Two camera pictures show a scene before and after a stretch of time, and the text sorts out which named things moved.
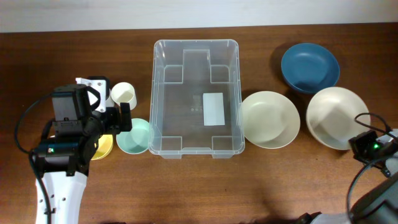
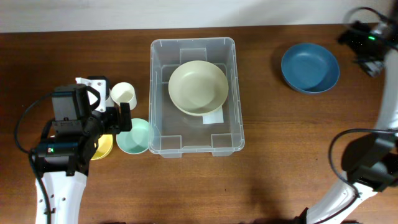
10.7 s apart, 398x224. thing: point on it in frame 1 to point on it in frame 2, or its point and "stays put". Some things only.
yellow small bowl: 106,143 stays put
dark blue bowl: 310,68 stays put
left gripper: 115,126 stays put
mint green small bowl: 137,140 stays put
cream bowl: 270,120 to 199,100
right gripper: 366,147 to 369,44
